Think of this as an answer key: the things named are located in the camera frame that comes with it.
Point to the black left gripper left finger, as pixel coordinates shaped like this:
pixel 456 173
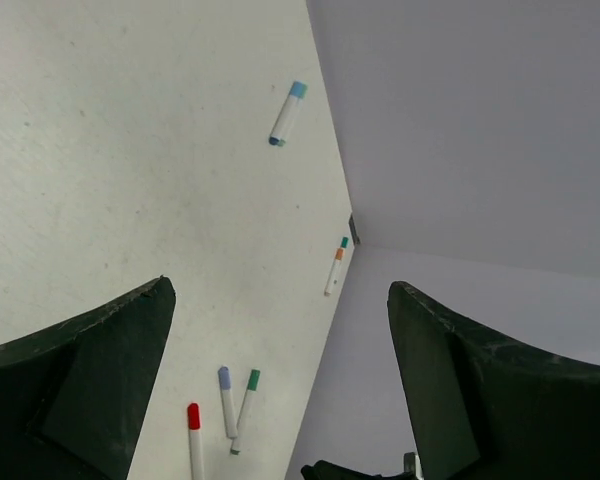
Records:
pixel 73 396

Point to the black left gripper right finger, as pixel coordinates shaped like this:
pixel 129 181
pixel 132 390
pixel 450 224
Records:
pixel 483 405

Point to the red cap marker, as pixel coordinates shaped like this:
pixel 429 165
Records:
pixel 195 442

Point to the lavender cap marker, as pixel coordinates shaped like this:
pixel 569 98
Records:
pixel 229 413

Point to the orange cap marker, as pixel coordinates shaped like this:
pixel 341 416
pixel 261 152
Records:
pixel 334 272

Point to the light green cap marker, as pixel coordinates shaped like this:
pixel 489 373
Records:
pixel 297 95

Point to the light blue cap marker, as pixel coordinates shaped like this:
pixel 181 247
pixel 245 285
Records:
pixel 280 122

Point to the aluminium table frame rail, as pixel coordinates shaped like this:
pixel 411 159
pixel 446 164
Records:
pixel 353 231

